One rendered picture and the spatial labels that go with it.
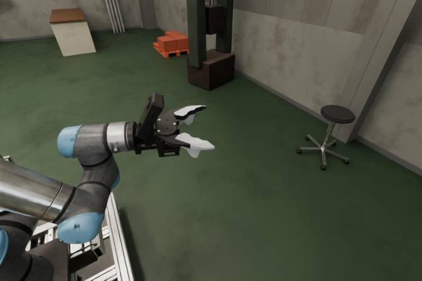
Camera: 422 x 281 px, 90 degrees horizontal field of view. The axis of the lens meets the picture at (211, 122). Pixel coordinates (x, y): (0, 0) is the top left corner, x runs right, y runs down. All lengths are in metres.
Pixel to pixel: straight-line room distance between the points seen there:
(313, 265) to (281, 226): 0.36
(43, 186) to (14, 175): 0.05
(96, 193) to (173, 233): 1.63
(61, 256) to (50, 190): 0.42
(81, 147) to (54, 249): 0.46
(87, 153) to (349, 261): 2.12
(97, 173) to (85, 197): 0.07
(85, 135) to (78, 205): 0.15
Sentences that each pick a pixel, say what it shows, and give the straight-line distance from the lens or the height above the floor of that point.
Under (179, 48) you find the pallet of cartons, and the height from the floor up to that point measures 0.18.
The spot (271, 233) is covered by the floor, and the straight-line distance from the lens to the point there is 2.18.
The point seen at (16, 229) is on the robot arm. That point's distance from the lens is 0.78.
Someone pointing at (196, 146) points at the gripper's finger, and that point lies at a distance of 0.47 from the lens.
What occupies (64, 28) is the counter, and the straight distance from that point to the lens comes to 7.29.
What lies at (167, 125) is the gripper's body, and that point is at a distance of 0.52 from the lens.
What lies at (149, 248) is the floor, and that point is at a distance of 2.13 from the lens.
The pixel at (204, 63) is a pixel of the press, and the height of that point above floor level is 0.54.
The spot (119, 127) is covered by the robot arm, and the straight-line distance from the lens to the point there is 0.53.
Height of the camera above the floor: 1.89
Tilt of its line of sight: 35 degrees down
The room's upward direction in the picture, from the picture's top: straight up
